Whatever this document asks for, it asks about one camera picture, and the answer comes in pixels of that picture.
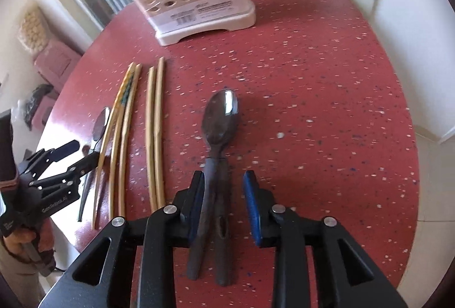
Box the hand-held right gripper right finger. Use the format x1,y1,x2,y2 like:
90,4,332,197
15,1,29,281
243,171,409,308

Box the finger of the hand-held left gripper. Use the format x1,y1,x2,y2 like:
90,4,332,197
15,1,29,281
18,139,80,175
30,153,100,189

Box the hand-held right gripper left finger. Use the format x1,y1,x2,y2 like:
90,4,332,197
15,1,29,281
53,171,207,308

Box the patterned wooden chopstick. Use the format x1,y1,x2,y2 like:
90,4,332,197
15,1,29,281
109,73,134,220
92,62,135,230
118,64,143,218

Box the dark-handled metal spoon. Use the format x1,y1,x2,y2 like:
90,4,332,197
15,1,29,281
202,89,239,287
77,107,111,222
187,89,239,282

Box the plain wooden chopstick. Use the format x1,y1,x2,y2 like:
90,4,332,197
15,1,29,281
154,57,167,208
146,67,159,211

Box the person's left hand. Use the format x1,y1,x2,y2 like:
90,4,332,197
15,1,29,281
0,187,55,260

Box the black bag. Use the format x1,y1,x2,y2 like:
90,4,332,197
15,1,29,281
21,84,54,131

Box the person's beige trousers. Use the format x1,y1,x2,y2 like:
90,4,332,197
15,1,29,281
0,247,47,305

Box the pink sofa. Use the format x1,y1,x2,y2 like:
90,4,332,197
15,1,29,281
32,34,82,95

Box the cream bobbled cushion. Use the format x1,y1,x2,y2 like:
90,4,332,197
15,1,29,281
18,5,48,52

